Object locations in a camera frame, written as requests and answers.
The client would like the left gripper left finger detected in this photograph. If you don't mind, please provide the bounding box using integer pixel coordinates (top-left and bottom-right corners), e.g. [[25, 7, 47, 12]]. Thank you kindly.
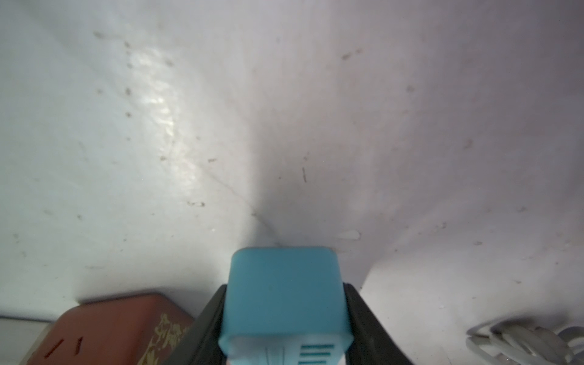
[[163, 284, 228, 365]]

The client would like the brown cube adapter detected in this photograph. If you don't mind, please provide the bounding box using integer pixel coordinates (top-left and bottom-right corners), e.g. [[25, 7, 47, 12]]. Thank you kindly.
[[26, 294, 194, 364]]

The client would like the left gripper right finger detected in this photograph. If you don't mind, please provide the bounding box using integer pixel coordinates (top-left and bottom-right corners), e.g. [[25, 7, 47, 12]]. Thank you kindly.
[[344, 283, 413, 365]]

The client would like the white cable coil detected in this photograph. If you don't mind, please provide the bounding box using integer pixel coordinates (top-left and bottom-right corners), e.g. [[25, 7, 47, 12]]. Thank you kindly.
[[464, 321, 584, 365]]

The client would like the teal power strip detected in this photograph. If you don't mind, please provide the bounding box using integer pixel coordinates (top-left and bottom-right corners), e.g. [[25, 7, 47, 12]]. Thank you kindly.
[[218, 247, 354, 365]]

